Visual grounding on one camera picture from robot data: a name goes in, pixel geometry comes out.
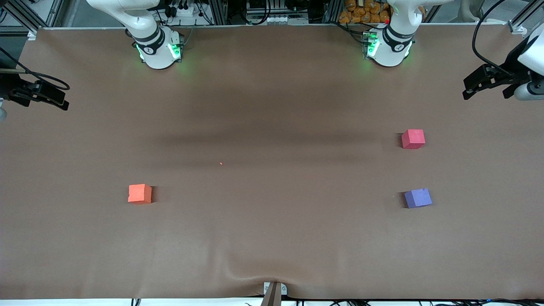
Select white power strip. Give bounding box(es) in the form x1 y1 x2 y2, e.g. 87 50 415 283
169 3 201 18

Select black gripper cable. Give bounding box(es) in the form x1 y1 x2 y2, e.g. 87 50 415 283
0 46 71 91
472 0 517 75

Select brown table cover sheet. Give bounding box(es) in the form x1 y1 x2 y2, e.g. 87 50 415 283
0 23 544 300

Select white connector row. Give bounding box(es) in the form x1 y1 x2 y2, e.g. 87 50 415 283
250 15 290 25

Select aluminium frame post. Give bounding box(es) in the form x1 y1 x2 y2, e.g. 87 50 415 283
42 0 65 27
327 0 343 24
211 0 228 25

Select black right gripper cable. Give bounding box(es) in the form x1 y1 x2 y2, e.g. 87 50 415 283
0 46 71 91

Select brown camera pole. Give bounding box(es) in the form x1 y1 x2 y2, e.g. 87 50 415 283
260 283 282 306

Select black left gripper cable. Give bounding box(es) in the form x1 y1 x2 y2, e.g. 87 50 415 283
472 0 517 75

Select purple foam block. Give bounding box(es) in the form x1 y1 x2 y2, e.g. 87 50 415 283
404 188 433 209

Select grey metal clamp bracket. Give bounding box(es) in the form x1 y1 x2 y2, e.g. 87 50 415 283
263 281 288 296

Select diagonal aluminium frame bar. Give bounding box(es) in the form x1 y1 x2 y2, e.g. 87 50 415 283
509 0 544 31
8 0 40 35

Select pile of orange pieces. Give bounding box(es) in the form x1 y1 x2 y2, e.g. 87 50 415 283
339 0 426 25

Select red foam block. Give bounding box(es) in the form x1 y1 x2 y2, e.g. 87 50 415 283
401 129 425 150

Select orange foam block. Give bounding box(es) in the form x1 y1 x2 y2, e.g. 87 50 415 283
127 184 152 205

